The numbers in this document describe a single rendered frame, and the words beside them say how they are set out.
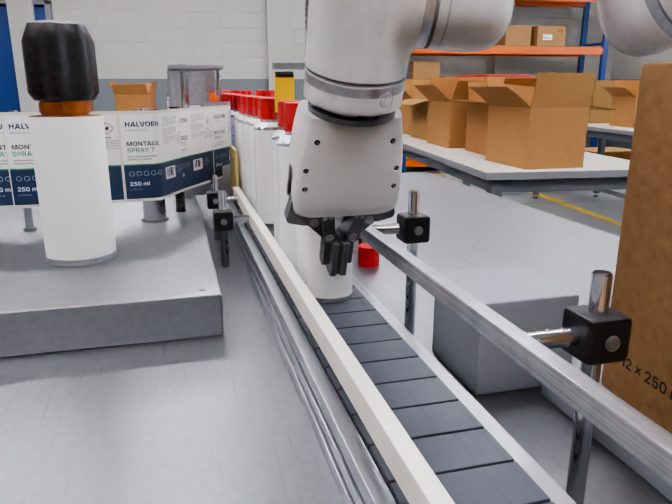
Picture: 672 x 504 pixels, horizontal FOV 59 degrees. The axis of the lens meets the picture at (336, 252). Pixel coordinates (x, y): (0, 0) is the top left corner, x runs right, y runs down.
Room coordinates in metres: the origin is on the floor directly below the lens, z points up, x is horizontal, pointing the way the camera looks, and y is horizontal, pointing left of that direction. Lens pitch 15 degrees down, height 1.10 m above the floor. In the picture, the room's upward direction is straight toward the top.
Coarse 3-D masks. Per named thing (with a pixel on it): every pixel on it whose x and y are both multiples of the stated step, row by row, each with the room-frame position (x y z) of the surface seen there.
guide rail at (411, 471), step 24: (240, 192) 1.09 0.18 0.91; (264, 240) 0.75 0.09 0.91; (288, 264) 0.63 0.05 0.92; (288, 288) 0.59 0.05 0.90; (312, 312) 0.48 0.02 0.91; (336, 336) 0.43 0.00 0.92; (336, 360) 0.40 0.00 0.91; (360, 384) 0.35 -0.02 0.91; (360, 408) 0.34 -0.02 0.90; (384, 408) 0.32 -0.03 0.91; (384, 432) 0.30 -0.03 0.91; (384, 456) 0.30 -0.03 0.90; (408, 456) 0.28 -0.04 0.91; (408, 480) 0.26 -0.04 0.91; (432, 480) 0.26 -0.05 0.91
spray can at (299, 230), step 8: (296, 232) 0.66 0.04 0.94; (304, 232) 0.65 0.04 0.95; (296, 240) 0.66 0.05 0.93; (304, 240) 0.65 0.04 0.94; (296, 248) 0.67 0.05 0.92; (304, 248) 0.65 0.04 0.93; (296, 256) 0.67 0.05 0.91; (304, 256) 0.65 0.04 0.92; (296, 264) 0.67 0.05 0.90; (304, 264) 0.65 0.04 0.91; (304, 272) 0.65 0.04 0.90; (304, 280) 0.65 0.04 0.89
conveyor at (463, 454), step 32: (352, 288) 0.65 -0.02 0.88; (352, 320) 0.55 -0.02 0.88; (384, 320) 0.55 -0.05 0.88; (320, 352) 0.48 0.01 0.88; (352, 352) 0.48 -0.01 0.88; (384, 352) 0.48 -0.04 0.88; (384, 384) 0.42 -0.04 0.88; (416, 384) 0.42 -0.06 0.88; (352, 416) 0.38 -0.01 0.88; (416, 416) 0.37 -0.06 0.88; (448, 416) 0.37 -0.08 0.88; (448, 448) 0.34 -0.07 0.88; (480, 448) 0.34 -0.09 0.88; (384, 480) 0.32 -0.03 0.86; (448, 480) 0.30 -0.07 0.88; (480, 480) 0.30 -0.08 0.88; (512, 480) 0.30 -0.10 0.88
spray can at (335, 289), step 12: (312, 240) 0.61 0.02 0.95; (312, 252) 0.61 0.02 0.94; (312, 264) 0.61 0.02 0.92; (348, 264) 0.61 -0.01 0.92; (312, 276) 0.61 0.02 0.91; (324, 276) 0.60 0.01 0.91; (336, 276) 0.60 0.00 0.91; (348, 276) 0.61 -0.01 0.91; (312, 288) 0.61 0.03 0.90; (324, 288) 0.60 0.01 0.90; (336, 288) 0.60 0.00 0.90; (348, 288) 0.61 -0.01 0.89; (324, 300) 0.60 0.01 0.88; (336, 300) 0.60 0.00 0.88
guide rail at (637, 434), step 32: (384, 256) 0.54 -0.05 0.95; (448, 288) 0.41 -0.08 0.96; (480, 320) 0.36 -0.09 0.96; (512, 352) 0.32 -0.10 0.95; (544, 352) 0.30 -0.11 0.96; (544, 384) 0.29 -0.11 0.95; (576, 384) 0.27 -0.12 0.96; (608, 416) 0.24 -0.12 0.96; (640, 416) 0.24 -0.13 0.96; (640, 448) 0.22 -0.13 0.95
